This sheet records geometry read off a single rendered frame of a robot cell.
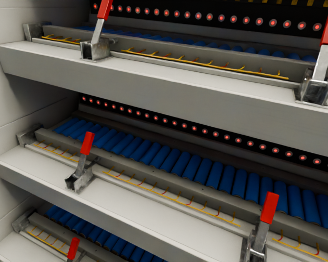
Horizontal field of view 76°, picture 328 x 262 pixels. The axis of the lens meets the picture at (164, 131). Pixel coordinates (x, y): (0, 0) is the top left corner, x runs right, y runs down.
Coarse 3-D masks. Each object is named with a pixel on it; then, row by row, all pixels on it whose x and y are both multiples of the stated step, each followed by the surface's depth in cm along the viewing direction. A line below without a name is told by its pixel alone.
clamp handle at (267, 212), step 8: (272, 192) 25; (264, 200) 25; (272, 200) 24; (264, 208) 24; (272, 208) 24; (264, 216) 24; (272, 216) 24; (264, 224) 24; (264, 232) 24; (256, 240) 24; (264, 240) 24; (256, 248) 24
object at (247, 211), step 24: (48, 144) 42; (72, 144) 39; (120, 168) 36; (144, 168) 35; (192, 192) 32; (216, 192) 31; (216, 216) 29; (240, 216) 30; (288, 216) 28; (312, 240) 27
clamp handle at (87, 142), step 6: (90, 132) 33; (84, 138) 33; (90, 138) 33; (84, 144) 33; (90, 144) 33; (84, 150) 33; (84, 156) 33; (84, 162) 33; (78, 168) 33; (78, 174) 33
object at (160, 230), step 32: (0, 128) 38; (32, 128) 42; (160, 128) 43; (0, 160) 38; (32, 160) 38; (256, 160) 38; (32, 192) 37; (64, 192) 32; (96, 192) 33; (128, 192) 33; (160, 192) 34; (96, 224) 33; (128, 224) 29; (160, 224) 29; (192, 224) 29; (160, 256) 29; (192, 256) 26; (224, 256) 26; (288, 256) 26; (320, 256) 26
